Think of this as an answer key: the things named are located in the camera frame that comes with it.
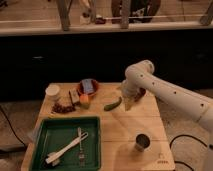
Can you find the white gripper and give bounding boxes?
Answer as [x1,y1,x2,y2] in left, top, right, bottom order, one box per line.
[121,79,139,111]

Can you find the green pepper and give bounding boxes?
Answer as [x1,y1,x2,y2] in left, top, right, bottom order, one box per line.
[104,97,122,111]

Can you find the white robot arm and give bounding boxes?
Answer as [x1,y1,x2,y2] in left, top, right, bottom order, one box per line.
[121,60,213,171]

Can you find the dark red bowl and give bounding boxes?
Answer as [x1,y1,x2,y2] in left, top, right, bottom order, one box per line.
[134,88,146,102]

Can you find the wooden table board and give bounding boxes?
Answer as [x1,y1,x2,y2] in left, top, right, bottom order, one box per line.
[21,83,175,171]

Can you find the metal cup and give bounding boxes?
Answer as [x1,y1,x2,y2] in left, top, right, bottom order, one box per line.
[135,134,150,152]

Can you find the blue sponge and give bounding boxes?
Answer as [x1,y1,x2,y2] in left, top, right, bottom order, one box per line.
[82,79,94,94]

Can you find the brown white block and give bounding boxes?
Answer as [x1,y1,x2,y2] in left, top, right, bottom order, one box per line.
[69,89,80,104]

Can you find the green plastic tray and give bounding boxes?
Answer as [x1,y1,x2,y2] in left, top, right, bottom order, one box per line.
[29,116,101,171]

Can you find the metal fork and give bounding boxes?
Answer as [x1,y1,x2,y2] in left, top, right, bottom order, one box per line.
[77,127,85,167]

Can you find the white cup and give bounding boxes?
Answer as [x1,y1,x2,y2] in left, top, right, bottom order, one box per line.
[45,85,60,101]

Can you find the white plastic spatula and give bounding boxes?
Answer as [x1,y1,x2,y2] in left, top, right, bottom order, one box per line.
[45,132,89,164]

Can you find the black cable right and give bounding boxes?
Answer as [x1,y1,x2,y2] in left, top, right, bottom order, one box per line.
[169,134,209,171]

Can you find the black cable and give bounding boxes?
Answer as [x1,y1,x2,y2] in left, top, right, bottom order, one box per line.
[0,105,29,148]
[169,134,209,171]

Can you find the black cable left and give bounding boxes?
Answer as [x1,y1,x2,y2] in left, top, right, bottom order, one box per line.
[0,105,29,148]

